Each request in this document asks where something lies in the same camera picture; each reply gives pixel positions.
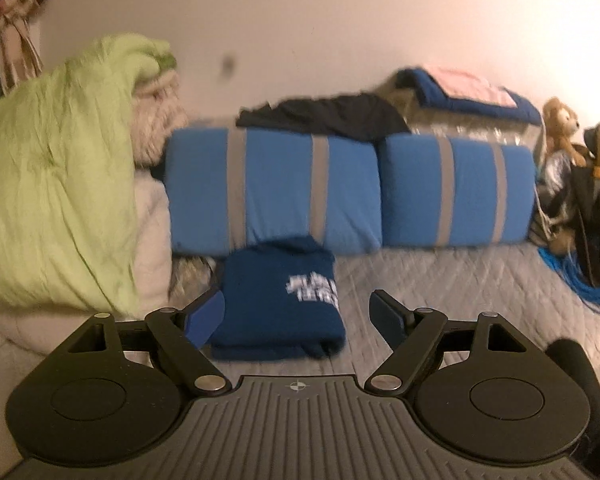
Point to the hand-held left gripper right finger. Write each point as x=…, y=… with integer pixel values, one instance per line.
x=387, y=317

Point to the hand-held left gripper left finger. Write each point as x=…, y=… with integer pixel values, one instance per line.
x=205, y=317

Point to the dark blue hoodie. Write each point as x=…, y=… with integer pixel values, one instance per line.
x=265, y=300

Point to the grey quilted bed cover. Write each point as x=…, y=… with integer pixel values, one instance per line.
x=455, y=280

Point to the blue pillow with grey stripes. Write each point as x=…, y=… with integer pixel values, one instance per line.
x=275, y=190
x=470, y=190

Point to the black bag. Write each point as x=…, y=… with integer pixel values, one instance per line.
x=592, y=210

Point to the light green duvet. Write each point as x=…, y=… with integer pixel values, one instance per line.
x=55, y=185

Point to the beige fluffy blanket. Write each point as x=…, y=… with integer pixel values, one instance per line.
x=155, y=120

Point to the grey patterned bag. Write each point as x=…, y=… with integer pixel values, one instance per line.
x=555, y=175

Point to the clear plastic storage bag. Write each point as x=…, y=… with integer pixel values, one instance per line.
x=480, y=132

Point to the dark navy cloth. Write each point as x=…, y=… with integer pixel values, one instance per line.
x=340, y=115

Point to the folded blue and pink blanket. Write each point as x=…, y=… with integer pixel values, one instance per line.
x=430, y=90

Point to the brown teddy bear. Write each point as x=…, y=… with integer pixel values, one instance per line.
x=560, y=120

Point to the floral cloth bundle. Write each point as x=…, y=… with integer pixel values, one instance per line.
x=15, y=5

